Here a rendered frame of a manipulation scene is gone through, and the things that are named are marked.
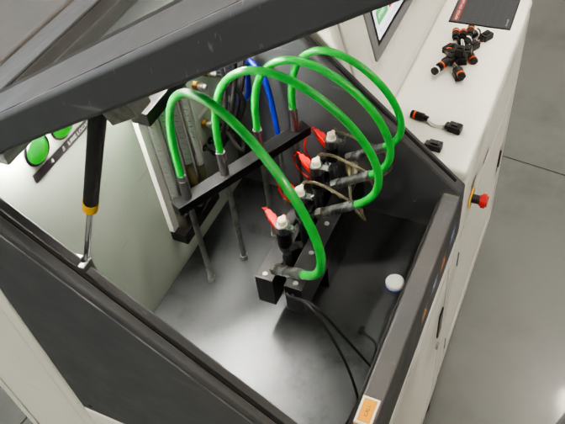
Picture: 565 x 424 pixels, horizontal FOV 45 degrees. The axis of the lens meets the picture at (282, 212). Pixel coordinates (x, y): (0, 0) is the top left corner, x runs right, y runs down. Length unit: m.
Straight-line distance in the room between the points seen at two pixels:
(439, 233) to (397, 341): 0.27
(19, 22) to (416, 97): 0.93
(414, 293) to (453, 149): 0.37
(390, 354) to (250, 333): 0.32
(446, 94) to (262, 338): 0.72
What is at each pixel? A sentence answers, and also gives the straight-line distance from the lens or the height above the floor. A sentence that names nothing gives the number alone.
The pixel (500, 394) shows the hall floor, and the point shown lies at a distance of 2.30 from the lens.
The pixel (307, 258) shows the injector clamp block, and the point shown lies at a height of 0.98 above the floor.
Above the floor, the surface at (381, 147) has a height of 1.11.
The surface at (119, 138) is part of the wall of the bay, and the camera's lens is 1.22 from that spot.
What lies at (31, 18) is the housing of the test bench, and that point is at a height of 1.50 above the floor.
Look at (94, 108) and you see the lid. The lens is 0.59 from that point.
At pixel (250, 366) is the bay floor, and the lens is 1.38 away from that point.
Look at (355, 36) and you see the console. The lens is 1.45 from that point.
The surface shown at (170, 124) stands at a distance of 1.15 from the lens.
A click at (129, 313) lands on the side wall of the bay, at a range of 0.97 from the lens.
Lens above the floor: 2.02
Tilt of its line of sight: 48 degrees down
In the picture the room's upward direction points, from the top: 9 degrees counter-clockwise
